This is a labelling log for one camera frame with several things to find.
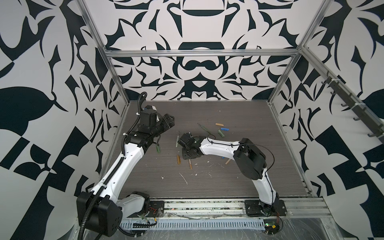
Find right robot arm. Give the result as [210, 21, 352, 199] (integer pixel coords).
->
[178, 133, 280, 217]

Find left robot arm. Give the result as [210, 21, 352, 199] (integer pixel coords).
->
[77, 106, 175, 240]

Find wall hook rack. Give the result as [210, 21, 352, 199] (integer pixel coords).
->
[322, 71, 384, 144]

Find green circuit board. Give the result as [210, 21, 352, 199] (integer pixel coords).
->
[264, 219, 284, 236]

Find dark green pen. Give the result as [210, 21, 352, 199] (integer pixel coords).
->
[197, 123, 212, 135]

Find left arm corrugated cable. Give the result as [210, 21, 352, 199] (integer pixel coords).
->
[76, 91, 158, 240]

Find light green pen cap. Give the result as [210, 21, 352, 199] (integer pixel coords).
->
[218, 130, 225, 138]

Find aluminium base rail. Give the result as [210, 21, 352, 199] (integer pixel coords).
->
[146, 197, 332, 219]

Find white cable duct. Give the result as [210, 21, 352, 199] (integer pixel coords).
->
[120, 219, 265, 231]

